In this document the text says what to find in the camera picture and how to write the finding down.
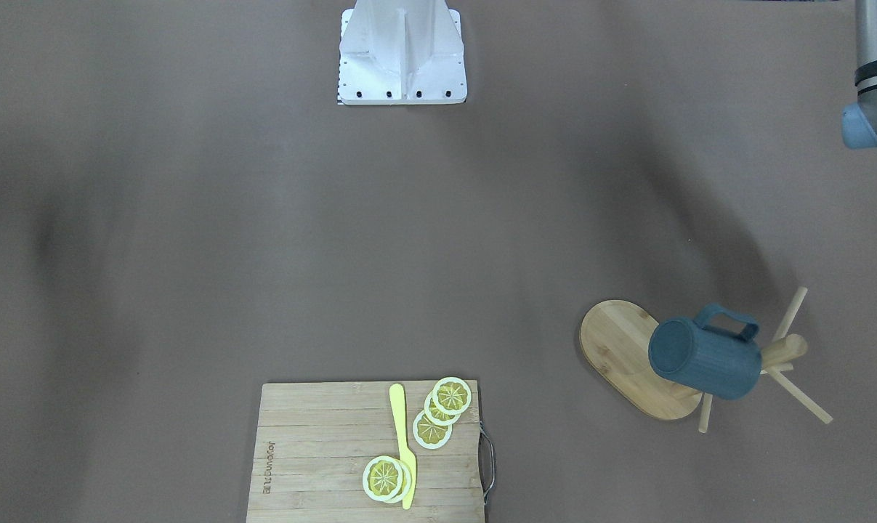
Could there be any blue mug with green inside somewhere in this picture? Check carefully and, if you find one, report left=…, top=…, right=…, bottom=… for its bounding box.
left=648, top=302, right=761, bottom=400

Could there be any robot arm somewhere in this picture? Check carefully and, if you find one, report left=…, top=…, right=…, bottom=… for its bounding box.
left=842, top=1, right=877, bottom=150

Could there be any wooden cup storage rack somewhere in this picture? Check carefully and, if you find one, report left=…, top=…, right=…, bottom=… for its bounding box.
left=580, top=287, right=833, bottom=433

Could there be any middle lemon slice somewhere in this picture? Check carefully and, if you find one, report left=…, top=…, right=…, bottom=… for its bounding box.
left=424, top=392, right=461, bottom=426

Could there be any yellow plastic knife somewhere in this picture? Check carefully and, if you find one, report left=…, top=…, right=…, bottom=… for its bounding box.
left=389, top=383, right=418, bottom=510

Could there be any lemon slice near knife tip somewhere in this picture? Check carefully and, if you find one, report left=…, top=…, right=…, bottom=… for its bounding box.
left=362, top=455, right=413, bottom=504

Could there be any wooden cutting board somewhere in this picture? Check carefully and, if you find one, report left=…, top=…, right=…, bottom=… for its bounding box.
left=246, top=378, right=496, bottom=522

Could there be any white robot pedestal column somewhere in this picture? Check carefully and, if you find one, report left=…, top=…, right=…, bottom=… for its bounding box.
left=336, top=1, right=468, bottom=106

